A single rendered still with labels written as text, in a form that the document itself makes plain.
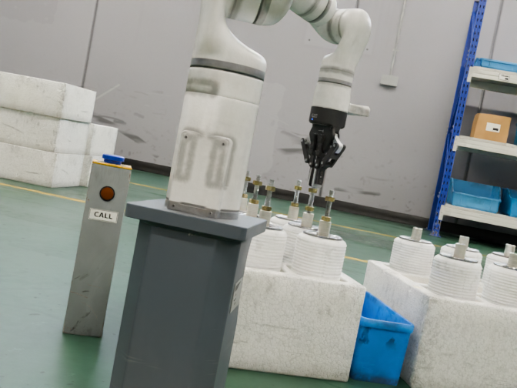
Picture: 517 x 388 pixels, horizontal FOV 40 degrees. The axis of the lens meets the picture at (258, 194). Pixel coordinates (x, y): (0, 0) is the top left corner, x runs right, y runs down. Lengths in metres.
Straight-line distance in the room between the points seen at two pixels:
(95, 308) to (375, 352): 0.52
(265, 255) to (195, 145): 0.49
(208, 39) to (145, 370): 0.39
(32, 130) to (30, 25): 3.54
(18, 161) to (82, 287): 2.59
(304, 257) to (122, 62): 5.67
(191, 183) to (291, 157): 5.58
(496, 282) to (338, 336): 0.36
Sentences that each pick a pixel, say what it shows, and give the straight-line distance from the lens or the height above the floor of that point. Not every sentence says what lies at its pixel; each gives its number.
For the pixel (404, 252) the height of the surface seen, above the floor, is 0.22.
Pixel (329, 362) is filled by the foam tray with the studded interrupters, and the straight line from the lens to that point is 1.34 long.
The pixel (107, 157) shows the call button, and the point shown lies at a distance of 1.31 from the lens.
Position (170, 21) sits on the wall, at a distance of 6.80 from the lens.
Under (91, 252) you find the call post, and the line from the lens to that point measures 1.31.
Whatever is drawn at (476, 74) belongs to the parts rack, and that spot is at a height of 1.26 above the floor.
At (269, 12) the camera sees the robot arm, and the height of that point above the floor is 0.55.
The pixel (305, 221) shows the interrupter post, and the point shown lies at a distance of 1.46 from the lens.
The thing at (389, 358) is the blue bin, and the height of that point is 0.05.
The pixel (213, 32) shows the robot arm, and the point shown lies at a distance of 0.84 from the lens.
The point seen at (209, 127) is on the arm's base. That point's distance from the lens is 0.84.
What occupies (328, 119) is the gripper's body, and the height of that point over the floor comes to 0.47.
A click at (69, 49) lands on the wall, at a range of 7.11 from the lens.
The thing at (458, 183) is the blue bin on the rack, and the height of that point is 0.43.
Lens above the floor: 0.39
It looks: 3 degrees down
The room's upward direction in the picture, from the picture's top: 11 degrees clockwise
